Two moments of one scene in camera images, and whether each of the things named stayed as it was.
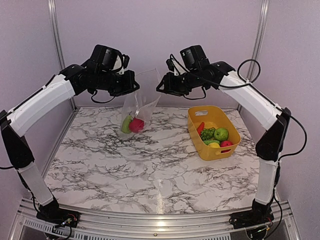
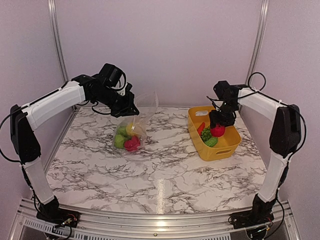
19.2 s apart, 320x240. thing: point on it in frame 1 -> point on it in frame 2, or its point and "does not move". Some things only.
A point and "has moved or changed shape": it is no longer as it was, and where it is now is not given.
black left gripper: [129, 84] -> [126, 109]
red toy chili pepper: [200, 128] does not move
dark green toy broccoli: [207, 133] does not move
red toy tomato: [136, 125] -> [132, 144]
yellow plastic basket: [213, 116] does not move
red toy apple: [225, 143] -> [218, 131]
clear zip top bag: [138, 105] has moved or changed shape
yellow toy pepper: [214, 145] -> [129, 129]
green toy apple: [221, 134] -> [122, 130]
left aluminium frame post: [52, 6] does not move
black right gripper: [170, 86] -> [214, 119]
